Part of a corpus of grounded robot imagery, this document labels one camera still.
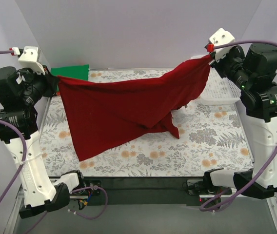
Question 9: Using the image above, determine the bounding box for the white plastic basket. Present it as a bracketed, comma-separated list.
[196, 68, 240, 106]

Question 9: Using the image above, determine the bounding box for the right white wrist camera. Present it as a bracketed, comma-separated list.
[205, 28, 236, 62]

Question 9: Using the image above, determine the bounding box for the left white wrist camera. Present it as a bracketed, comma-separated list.
[9, 46, 45, 75]

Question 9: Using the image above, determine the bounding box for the floral patterned table mat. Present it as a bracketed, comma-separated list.
[39, 69, 256, 177]

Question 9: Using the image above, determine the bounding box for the red t-shirt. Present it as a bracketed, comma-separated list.
[59, 55, 211, 161]

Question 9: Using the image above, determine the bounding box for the green folded t-shirt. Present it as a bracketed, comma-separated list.
[51, 64, 89, 80]

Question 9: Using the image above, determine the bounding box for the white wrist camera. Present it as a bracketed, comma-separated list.
[205, 28, 236, 62]
[9, 46, 45, 75]

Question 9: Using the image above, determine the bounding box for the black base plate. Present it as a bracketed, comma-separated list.
[71, 176, 226, 206]

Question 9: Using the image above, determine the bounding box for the aluminium rail frame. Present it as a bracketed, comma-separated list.
[4, 191, 277, 234]

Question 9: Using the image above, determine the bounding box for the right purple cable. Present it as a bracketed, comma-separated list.
[198, 40, 277, 212]

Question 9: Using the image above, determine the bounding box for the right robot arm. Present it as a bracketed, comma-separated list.
[203, 43, 277, 199]

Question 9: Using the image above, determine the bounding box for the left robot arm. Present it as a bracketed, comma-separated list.
[0, 66, 83, 218]

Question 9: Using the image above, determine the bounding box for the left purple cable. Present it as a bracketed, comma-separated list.
[0, 48, 109, 234]

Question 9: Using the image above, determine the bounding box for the purple cable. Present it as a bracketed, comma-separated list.
[198, 40, 277, 212]
[0, 48, 109, 234]

